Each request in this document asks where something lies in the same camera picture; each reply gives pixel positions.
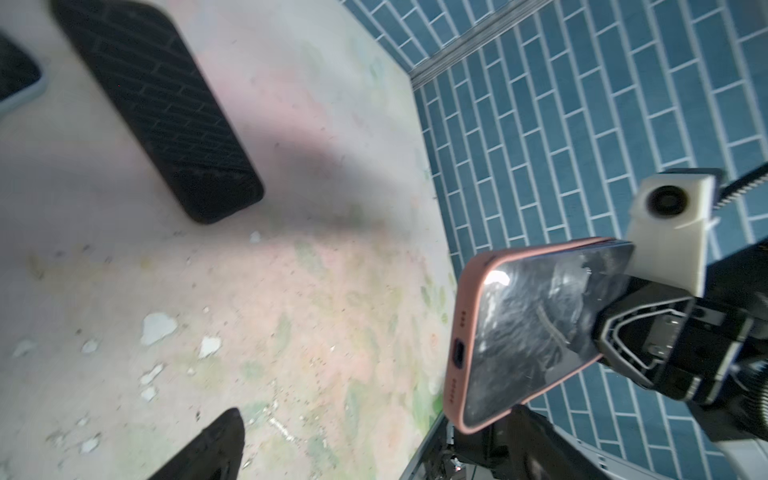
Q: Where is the black phone case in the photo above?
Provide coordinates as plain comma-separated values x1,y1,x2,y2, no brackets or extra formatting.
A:
51,0,265,224

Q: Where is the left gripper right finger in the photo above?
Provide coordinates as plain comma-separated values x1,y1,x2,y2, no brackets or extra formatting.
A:
506,405,608,480

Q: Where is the black phone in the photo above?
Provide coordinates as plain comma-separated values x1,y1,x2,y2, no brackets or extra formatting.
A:
463,239,637,428

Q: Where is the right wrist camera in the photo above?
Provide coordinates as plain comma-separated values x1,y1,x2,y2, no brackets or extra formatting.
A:
625,168,724,297

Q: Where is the pink phone case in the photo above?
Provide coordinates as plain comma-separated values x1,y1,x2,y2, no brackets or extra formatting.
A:
442,236,616,435

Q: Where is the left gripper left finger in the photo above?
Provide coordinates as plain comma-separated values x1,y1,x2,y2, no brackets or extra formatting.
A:
149,408,245,480

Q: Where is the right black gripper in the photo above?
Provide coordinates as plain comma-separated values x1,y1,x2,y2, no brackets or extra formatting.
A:
593,239,767,441

